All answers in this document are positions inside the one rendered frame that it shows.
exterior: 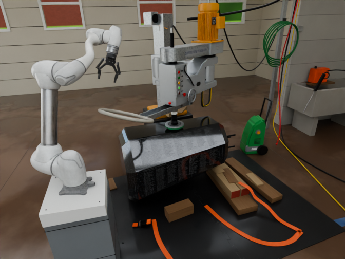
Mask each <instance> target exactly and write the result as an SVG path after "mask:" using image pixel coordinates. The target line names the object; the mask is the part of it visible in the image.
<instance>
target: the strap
mask: <svg viewBox="0 0 345 259"><path fill-rule="evenodd" d="M238 184H240V185H242V186H244V187H246V188H247V189H248V190H250V192H251V194H252V196H253V197H254V198H255V199H256V200H257V201H258V202H259V203H261V204H262V205H263V206H265V207H266V208H267V209H268V210H269V211H270V212H271V213H272V215H273V216H274V217H275V218H276V219H277V220H278V221H279V222H281V223H282V224H284V225H286V226H288V227H290V228H292V229H294V230H296V231H297V232H296V233H295V235H294V236H293V237H291V238H290V239H288V240H285V241H282V242H266V241H263V240H259V239H256V238H254V237H251V236H249V235H247V234H245V233H244V232H242V231H240V230H238V229H237V228H235V227H234V226H232V225H231V224H229V223H228V222H226V221H225V220H224V219H223V218H221V217H220V216H219V215H218V214H217V213H216V212H215V211H214V210H213V209H211V208H210V207H209V206H208V205H205V207H206V208H207V209H208V210H209V211H210V212H211V214H212V215H213V216H215V217H216V218H217V219H218V220H220V221H221V222H222V223H223V224H225V225H226V226H227V227H229V228H230V229H232V230H233V231H235V232H236V233H238V234H240V235H242V236H243V237H245V238H247V239H249V240H251V241H254V242H256V243H259V244H262V245H266V246H285V245H289V244H292V243H293V242H295V241H296V240H297V239H298V238H300V236H301V235H302V234H303V232H302V230H301V229H299V228H297V227H295V226H293V225H291V224H289V223H287V222H285V221H283V220H282V219H281V218H279V217H278V216H277V214H276V213H275V212H274V211H273V210H272V209H271V208H270V207H269V206H268V205H267V204H266V203H264V202H263V201H262V200H260V199H259V198H258V197H257V196H256V195H255V194H254V192H253V190H252V188H250V187H249V186H247V185H246V184H244V183H242V182H239V183H238ZM152 226H153V230H154V235H155V238H156V241H157V243H158V245H159V247H160V249H161V251H162V252H163V254H164V255H165V257H166V258H167V259H173V258H172V257H171V255H170V254H169V253H168V251H167V250H166V248H165V246H164V245H163V243H162V241H161V238H160V236H159V232H158V227H157V222H156V219H153V220H152Z"/></svg>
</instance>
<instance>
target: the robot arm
mask: <svg viewBox="0 0 345 259"><path fill-rule="evenodd" d="M86 38H87V40H86V42H85V51H86V54H85V55H84V56H83V57H81V58H78V59H76V60H73V61H72V62H58V61H52V60H42V61H38V62H36V63H34V64H33V65H32V68H31V73H32V75H33V77H34V78H35V79H36V81H37V83H38V86H39V88H40V89H41V143H40V144H39V145H38V146H37V148H36V151H35V152H34V153H33V154H32V156H31V159H30V162H31V165H32V166H33V167H34V168H35V169H36V170H37V171H39V172H41V173H44V174H47V175H52V176H56V177H57V178H59V179H60V180H62V181H63V187H62V189H61V190H60V191H59V195H60V196H62V195H86V194H87V189H88V187H93V186H95V182H94V181H92V177H87V176H86V168H85V163H84V160H83V158H82V156H81V155H80V154H79V153H78V152H77V151H74V150H67V151H64V152H63V150H62V147H61V145H60V144H59V143H58V89H60V87H61V86H68V85H71V84H73V83H74V82H76V81H77V80H78V79H79V78H81V77H82V75H83V74H84V73H85V72H86V71H87V69H88V68H89V66H90V65H91V64H92V62H93V61H94V57H95V54H94V49H93V45H94V46H98V45H102V44H107V50H106V52H107V55H106V58H102V59H101V61H100V63H99V64H98V65H97V66H96V68H97V69H98V79H100V75H101V69H102V68H103V67H104V66H106V65H110V66H112V67H113V68H114V70H115V72H116V74H115V77H114V83H116V81H117V78H118V75H120V74H121V72H120V67H119V62H116V57H117V55H118V51H119V46H120V44H121V40H122V29H121V28H120V27H118V26H115V25H112V26H111V27H110V29H109V30H103V29H98V28H91V29H88V30H87V31H86ZM103 61H106V63H104V64H103V65H102V66H101V67H100V65H101V64H102V63H103ZM114 64H116V65H117V69H116V67H115V65H114Z"/></svg>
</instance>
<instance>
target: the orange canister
mask: <svg viewBox="0 0 345 259"><path fill-rule="evenodd" d="M327 70H330V69H329V68H326V67H318V68H317V66H315V67H314V68H311V69H310V73H309V78H308V82H306V84H307V85H310V86H316V84H317V82H318V81H319V79H320V77H321V75H322V74H323V73H325V72H326V71H327ZM325 74H326V76H325V77H324V78H327V77H328V75H329V74H328V73H325ZM327 84H335V82H333V81H328V80H327V79H323V81H322V82H321V84H320V85H327Z"/></svg>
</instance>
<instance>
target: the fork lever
mask: <svg viewBox="0 0 345 259"><path fill-rule="evenodd" d="M188 105H189V101H187V102H186V103H184V104H181V105H179V106H177V107H175V106H173V107H170V106H169V105H166V104H165V105H162V106H159V107H157V108H154V109H151V110H148V111H146V112H143V113H140V115H142V116H145V117H148V118H152V119H155V118H158V117H160V116H163V115H166V114H168V113H170V112H173V111H175V110H178V109H180V108H183V107H185V106H188Z"/></svg>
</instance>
